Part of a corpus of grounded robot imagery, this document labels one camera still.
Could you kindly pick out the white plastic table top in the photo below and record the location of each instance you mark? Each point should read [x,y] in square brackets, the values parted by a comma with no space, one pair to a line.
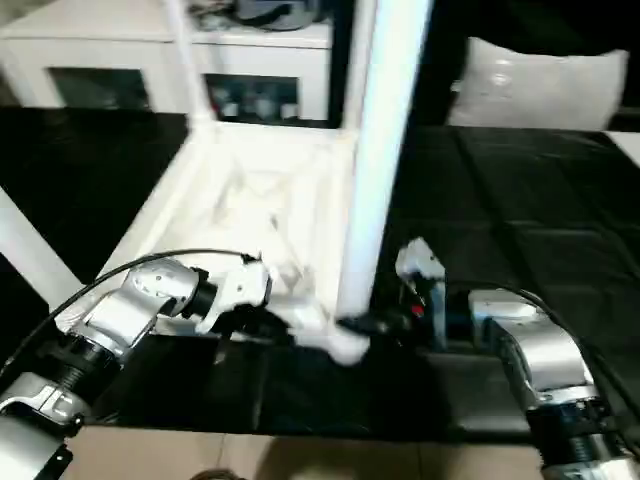
[200,175]

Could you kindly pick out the white plastic table leg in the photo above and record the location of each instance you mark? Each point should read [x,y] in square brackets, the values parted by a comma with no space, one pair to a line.
[355,65]
[385,150]
[185,65]
[25,245]

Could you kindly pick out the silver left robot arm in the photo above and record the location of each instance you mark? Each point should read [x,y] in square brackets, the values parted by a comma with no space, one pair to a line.
[125,310]

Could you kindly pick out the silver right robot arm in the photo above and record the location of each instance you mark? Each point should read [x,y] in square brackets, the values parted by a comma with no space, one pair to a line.
[545,350]

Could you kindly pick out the dark robot lower body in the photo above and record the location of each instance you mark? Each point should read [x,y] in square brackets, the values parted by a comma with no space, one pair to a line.
[215,474]

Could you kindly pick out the black work mat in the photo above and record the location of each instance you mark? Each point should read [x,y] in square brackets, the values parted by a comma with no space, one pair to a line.
[525,200]

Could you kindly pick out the black cabinet with yellow label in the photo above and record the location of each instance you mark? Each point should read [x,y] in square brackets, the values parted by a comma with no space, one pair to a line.
[440,60]

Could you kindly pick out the white flat board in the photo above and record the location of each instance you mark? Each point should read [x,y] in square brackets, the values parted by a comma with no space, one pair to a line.
[625,147]

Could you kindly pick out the dark clutter on cabinet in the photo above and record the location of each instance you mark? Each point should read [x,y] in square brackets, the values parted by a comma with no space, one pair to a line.
[212,14]

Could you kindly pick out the white glass-door cabinet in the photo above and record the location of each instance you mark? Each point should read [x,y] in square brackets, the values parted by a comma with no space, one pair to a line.
[100,50]

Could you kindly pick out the grey helmet on cabinet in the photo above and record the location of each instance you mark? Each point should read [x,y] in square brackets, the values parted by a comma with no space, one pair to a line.
[280,11]

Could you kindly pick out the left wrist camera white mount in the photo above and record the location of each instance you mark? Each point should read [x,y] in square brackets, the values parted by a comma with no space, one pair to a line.
[245,285]

